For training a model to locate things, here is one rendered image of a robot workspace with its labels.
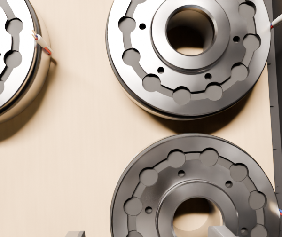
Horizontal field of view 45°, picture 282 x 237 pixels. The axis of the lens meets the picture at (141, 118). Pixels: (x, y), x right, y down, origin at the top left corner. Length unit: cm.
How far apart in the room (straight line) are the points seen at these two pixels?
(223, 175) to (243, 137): 5
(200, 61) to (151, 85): 3
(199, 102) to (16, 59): 11
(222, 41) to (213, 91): 3
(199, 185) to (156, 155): 3
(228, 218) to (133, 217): 6
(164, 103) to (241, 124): 7
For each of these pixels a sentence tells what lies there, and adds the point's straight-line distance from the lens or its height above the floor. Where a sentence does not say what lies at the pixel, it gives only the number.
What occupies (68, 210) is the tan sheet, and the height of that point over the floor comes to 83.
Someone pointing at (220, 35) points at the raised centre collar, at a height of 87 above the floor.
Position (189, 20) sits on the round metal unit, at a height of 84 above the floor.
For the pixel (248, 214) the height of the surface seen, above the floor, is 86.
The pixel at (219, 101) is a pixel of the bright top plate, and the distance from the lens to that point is 21.
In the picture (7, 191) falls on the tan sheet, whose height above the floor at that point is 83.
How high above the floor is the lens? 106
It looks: 87 degrees down
